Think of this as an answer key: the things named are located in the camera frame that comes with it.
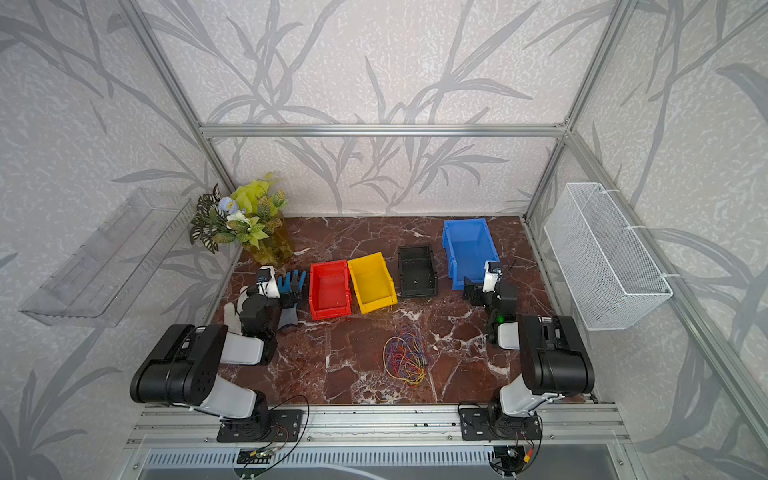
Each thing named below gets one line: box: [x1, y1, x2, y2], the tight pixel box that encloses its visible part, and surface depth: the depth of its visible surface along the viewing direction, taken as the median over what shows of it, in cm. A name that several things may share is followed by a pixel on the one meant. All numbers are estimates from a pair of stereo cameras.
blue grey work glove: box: [278, 270, 307, 329], surface depth 86 cm
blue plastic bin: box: [442, 218, 500, 291], surface depth 101 cm
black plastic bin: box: [398, 245, 438, 298], surface depth 104 cm
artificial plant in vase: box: [190, 172, 295, 267], surface depth 91 cm
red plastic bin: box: [309, 260, 352, 321], surface depth 98 cm
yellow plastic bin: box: [347, 252, 398, 315], surface depth 98 cm
